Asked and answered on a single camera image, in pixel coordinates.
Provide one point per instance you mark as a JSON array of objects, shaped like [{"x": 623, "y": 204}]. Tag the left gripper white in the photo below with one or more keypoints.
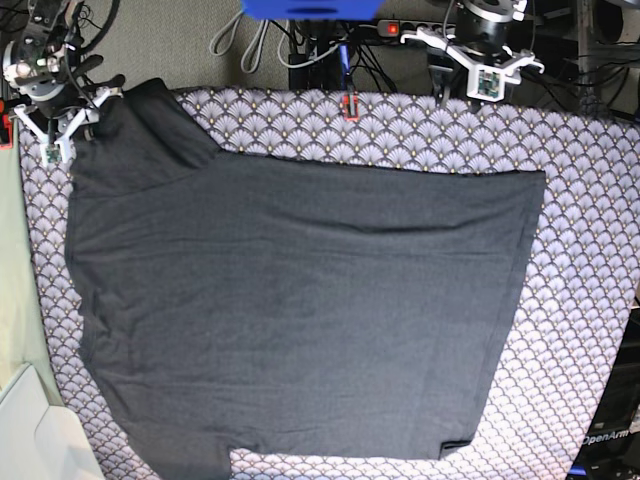
[{"x": 485, "y": 82}]

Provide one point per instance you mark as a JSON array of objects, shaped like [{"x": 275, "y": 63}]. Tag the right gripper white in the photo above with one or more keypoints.
[{"x": 55, "y": 141}]

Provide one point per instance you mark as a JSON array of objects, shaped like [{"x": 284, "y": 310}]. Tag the dark grey T-shirt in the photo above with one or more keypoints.
[{"x": 294, "y": 307}]

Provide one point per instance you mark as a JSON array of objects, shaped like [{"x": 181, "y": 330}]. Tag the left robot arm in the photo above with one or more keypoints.
[{"x": 473, "y": 39}]

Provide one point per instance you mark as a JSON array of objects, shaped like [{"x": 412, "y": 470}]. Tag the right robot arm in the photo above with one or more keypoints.
[{"x": 44, "y": 77}]

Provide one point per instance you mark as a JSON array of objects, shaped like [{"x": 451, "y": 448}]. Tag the black power strip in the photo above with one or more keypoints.
[{"x": 393, "y": 29}]

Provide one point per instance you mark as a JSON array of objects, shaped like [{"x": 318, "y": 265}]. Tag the red table clamp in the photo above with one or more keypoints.
[{"x": 350, "y": 105}]

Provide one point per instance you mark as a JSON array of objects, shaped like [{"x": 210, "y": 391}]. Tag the blue box overhead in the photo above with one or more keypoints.
[{"x": 311, "y": 9}]

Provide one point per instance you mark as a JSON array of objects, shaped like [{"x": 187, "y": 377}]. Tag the fan-patterned purple tablecloth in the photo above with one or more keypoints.
[{"x": 580, "y": 282}]

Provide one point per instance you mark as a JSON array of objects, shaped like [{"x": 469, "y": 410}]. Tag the green cloth sheet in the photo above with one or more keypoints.
[{"x": 22, "y": 329}]

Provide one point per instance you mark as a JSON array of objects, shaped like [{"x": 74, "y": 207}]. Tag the white plastic bin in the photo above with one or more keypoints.
[{"x": 40, "y": 440}]

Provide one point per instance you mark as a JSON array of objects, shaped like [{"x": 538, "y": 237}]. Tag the black OpenArm case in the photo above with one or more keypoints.
[{"x": 610, "y": 449}]

